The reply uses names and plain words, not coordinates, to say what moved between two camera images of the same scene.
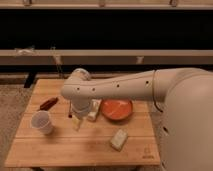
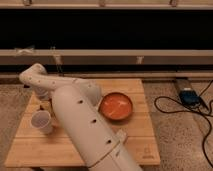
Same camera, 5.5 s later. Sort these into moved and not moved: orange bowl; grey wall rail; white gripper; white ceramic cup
Moved: white gripper
Not moved: grey wall rail; white ceramic cup; orange bowl
